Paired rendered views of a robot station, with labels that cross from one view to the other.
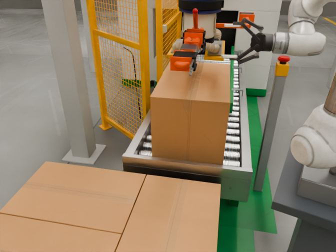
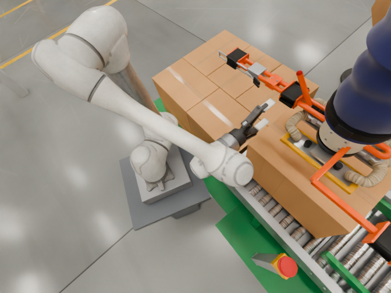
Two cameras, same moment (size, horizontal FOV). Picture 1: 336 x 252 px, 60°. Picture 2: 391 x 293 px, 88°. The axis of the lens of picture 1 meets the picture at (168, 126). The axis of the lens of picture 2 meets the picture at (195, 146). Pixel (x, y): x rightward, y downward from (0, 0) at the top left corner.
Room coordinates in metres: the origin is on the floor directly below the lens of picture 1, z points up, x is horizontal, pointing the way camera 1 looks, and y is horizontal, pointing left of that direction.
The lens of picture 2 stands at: (1.52, -0.80, 1.98)
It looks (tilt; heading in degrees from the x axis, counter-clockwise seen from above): 61 degrees down; 147
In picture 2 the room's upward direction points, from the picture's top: 18 degrees counter-clockwise
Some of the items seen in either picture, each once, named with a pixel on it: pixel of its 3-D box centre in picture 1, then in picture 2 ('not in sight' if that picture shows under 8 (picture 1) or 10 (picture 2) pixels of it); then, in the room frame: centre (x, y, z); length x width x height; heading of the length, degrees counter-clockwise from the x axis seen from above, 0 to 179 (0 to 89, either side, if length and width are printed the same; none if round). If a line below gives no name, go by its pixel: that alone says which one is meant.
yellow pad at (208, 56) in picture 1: (215, 46); (320, 156); (1.59, -0.26, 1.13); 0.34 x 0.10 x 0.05; 170
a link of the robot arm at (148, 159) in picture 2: not in sight; (148, 160); (0.91, -0.73, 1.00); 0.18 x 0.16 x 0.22; 111
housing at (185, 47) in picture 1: (188, 51); (256, 71); (1.15, -0.08, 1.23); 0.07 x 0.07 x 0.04; 80
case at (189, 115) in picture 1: (193, 108); (306, 171); (1.60, -0.16, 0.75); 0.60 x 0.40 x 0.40; 170
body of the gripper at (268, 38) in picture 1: (261, 42); (241, 134); (1.29, -0.41, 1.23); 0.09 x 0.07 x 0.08; 79
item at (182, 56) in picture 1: (182, 60); (237, 57); (1.02, -0.05, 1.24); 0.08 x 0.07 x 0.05; 170
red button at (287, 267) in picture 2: (283, 60); (286, 266); (1.71, -0.70, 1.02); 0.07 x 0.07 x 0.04
